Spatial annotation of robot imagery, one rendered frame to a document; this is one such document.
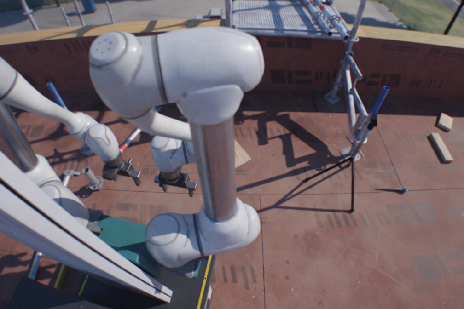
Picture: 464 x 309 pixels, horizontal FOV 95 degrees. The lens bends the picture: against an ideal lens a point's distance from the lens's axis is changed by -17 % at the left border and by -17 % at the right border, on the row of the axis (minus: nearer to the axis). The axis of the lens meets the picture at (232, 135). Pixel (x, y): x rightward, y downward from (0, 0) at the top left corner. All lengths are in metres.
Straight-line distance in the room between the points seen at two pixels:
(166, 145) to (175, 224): 0.28
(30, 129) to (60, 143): 0.50
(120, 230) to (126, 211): 0.88
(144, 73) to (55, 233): 0.33
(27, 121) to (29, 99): 2.46
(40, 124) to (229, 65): 2.84
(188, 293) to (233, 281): 0.41
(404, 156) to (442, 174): 0.39
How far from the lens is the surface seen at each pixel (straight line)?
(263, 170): 2.11
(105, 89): 0.47
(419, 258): 2.25
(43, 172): 1.20
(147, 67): 0.45
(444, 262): 2.37
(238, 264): 1.81
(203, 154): 0.59
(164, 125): 0.72
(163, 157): 0.95
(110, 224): 1.23
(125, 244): 1.17
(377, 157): 2.53
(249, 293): 1.78
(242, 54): 0.46
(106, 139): 1.08
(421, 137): 3.00
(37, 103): 0.90
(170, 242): 0.84
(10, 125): 1.07
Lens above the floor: 1.77
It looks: 50 degrees down
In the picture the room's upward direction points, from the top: straight up
